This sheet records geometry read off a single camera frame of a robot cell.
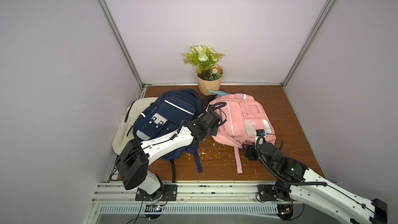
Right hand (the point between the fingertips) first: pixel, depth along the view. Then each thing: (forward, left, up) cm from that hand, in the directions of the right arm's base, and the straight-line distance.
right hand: (248, 139), depth 76 cm
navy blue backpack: (+21, +46, -7) cm, 51 cm away
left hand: (+8, +17, 0) cm, 18 cm away
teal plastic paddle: (+37, +13, -6) cm, 39 cm away
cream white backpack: (+7, +72, -10) cm, 73 cm away
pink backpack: (+18, -2, -6) cm, 19 cm away
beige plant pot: (+39, +23, -1) cm, 45 cm away
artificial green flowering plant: (+47, +24, +17) cm, 55 cm away
